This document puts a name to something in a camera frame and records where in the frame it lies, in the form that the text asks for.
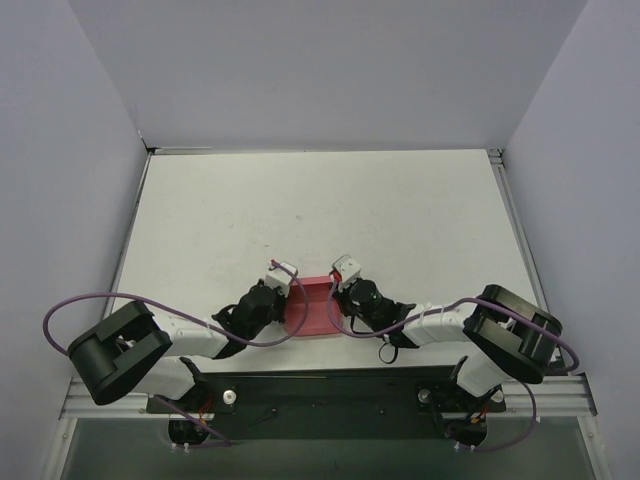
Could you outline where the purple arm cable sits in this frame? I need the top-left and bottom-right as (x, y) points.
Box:
(42, 259), (301, 359)
(325, 282), (581, 374)

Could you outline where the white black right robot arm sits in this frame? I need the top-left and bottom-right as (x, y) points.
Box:
(330, 274), (563, 398)

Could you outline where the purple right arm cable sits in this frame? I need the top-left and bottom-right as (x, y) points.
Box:
(325, 282), (581, 374)

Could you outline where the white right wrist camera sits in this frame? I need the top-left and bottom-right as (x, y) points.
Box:
(331, 254), (361, 286)

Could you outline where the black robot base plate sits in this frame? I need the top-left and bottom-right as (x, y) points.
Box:
(146, 366), (506, 447)

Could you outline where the aluminium front crossbar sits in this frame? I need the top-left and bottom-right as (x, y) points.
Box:
(59, 373), (599, 420)

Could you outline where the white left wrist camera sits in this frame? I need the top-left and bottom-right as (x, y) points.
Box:
(264, 261), (298, 298)

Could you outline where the pink paper box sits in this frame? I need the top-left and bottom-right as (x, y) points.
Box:
(284, 276), (340, 337)

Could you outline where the aluminium table frame rail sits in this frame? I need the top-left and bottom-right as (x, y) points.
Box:
(487, 148), (566, 371)

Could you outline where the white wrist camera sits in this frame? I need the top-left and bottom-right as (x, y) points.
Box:
(331, 254), (361, 286)
(264, 261), (298, 298)

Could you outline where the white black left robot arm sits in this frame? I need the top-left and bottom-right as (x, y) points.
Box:
(68, 280), (291, 412)

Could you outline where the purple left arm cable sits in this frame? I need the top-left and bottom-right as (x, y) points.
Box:
(42, 259), (301, 359)

